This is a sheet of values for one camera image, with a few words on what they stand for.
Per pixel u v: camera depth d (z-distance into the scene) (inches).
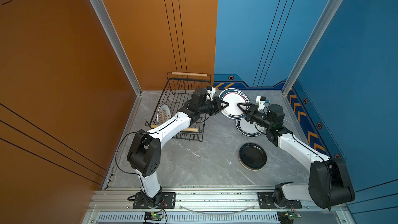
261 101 30.1
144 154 18.3
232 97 31.9
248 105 29.5
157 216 27.7
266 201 28.5
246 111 28.5
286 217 27.6
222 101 31.0
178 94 45.7
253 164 31.7
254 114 28.5
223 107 30.2
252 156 32.9
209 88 31.0
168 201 29.0
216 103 28.4
